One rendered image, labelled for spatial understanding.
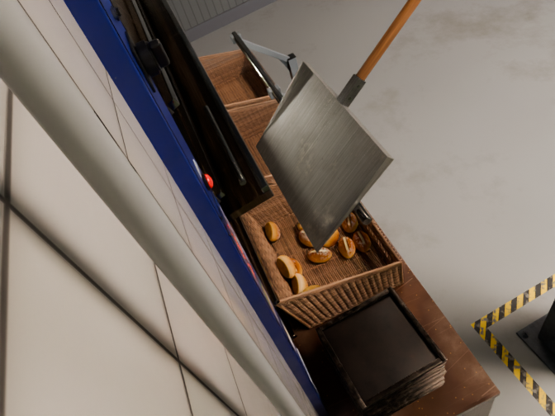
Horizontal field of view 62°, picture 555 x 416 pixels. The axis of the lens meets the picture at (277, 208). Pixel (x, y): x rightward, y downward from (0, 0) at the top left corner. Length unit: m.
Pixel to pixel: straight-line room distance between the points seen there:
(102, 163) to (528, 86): 3.45
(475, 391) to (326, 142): 0.92
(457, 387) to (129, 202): 1.58
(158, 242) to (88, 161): 0.05
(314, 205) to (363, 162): 0.22
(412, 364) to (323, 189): 0.57
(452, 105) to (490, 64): 0.48
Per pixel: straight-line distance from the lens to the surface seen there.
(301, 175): 1.50
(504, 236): 2.70
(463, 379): 1.71
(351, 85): 1.41
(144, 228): 0.19
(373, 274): 1.69
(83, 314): 0.20
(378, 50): 1.40
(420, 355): 1.49
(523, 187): 2.92
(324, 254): 1.88
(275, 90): 1.77
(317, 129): 1.51
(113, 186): 0.17
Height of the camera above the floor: 2.20
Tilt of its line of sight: 49 degrees down
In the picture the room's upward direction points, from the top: 21 degrees counter-clockwise
